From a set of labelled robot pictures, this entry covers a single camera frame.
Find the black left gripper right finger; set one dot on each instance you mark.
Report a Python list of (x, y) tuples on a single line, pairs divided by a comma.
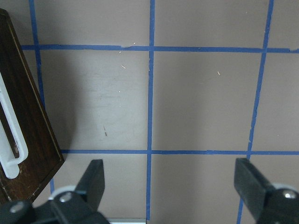
[(252, 186)]

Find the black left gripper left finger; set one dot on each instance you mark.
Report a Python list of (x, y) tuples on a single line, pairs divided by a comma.
[(91, 185)]

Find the dark wooden drawer cabinet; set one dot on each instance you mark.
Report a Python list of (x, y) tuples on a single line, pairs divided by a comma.
[(44, 155)]

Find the white plastic drawer handle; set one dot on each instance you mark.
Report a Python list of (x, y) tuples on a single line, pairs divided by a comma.
[(13, 147)]

